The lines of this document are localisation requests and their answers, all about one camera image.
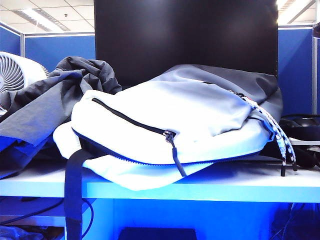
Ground white desk fan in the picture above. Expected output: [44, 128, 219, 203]
[0, 51, 51, 117]

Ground gray clothes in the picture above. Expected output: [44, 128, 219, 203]
[0, 56, 123, 180]

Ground blue office partition panel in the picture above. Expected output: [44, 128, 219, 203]
[277, 24, 320, 119]
[23, 32, 97, 73]

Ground black headset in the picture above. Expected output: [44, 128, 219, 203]
[277, 113, 320, 169]

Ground white and gray backpack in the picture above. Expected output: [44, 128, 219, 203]
[52, 63, 285, 240]

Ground white flat tray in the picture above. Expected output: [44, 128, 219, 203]
[287, 137, 320, 146]

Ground patterned zipper pull cord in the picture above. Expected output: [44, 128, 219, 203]
[252, 102, 299, 172]
[246, 98, 287, 178]

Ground black cable under table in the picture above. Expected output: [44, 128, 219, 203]
[0, 197, 95, 235]

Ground ceiling light panel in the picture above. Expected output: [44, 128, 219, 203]
[276, 0, 319, 12]
[12, 6, 73, 30]

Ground black box under table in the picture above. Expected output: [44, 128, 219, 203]
[118, 226, 198, 240]

